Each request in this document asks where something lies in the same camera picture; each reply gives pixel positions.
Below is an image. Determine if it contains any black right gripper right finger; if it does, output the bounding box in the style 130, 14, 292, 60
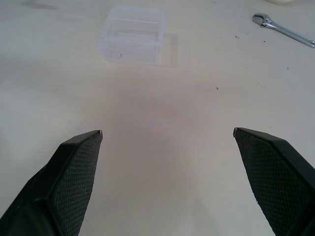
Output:
233, 127, 315, 236

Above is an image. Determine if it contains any silver adjustable wrench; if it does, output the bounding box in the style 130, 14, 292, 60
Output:
252, 13, 315, 49

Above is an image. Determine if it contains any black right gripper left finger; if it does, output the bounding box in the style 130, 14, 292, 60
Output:
0, 129, 104, 236

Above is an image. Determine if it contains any clear plastic box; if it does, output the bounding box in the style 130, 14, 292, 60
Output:
96, 5, 166, 66

